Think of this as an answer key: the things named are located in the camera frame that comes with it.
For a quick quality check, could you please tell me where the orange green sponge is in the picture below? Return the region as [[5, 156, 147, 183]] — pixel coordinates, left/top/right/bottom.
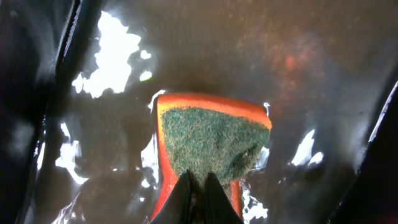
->
[[151, 93, 272, 223]]

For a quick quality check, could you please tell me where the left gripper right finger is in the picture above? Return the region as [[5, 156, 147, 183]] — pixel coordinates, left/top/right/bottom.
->
[[205, 172, 243, 224]]

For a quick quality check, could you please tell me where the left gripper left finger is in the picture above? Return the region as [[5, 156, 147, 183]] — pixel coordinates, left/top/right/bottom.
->
[[150, 170, 192, 224]]

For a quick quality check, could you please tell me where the black water basin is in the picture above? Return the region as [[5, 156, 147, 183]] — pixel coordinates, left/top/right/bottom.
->
[[1, 1, 397, 223]]

